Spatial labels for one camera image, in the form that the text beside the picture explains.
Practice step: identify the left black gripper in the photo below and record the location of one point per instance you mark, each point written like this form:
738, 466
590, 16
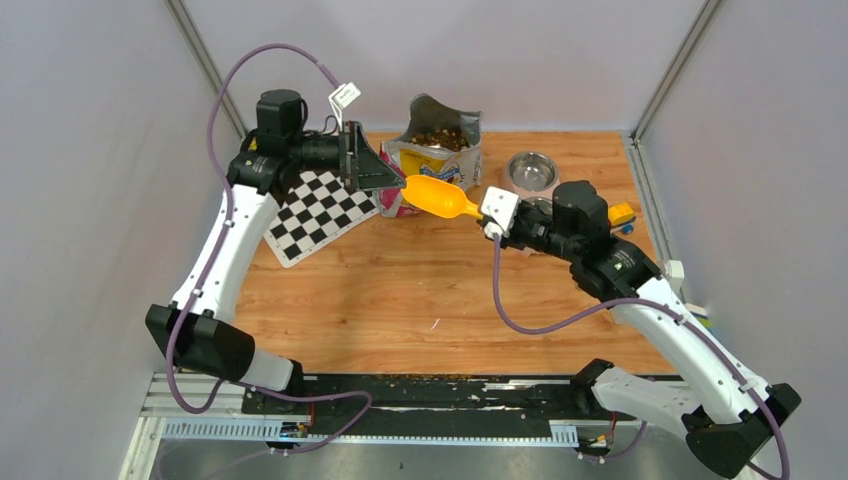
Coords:
361, 168

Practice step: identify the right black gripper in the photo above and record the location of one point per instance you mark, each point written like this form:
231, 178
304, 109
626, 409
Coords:
510, 241

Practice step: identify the yellow plastic scoop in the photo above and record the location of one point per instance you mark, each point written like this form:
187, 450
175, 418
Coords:
439, 198

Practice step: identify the pet food bag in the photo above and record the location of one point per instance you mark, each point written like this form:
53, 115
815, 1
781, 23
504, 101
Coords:
440, 142

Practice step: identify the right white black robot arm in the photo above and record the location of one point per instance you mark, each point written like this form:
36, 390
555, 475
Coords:
725, 413

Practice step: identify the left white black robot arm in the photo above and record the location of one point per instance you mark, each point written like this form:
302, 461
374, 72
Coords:
194, 329

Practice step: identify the pink double pet bowl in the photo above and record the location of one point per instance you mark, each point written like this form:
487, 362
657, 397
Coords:
531, 175

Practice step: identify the checkerboard calibration board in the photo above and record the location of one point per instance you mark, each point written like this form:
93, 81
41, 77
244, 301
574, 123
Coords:
316, 213

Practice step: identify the toy block car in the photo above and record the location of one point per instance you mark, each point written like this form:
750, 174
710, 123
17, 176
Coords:
621, 218

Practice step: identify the white wedge holder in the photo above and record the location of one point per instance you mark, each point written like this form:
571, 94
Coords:
674, 273

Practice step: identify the stacked coloured toy blocks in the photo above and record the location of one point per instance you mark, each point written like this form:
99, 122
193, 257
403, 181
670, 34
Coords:
699, 313

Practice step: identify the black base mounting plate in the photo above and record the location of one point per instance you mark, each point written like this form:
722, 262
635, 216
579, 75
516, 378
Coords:
438, 406

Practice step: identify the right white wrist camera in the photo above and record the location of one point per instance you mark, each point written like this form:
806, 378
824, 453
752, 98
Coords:
499, 209

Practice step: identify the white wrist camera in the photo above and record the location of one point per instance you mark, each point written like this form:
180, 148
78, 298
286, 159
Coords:
341, 98
499, 209

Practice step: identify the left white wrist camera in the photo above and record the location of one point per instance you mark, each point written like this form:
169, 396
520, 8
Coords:
341, 98

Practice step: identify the aluminium rail frame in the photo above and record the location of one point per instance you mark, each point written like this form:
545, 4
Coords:
205, 435

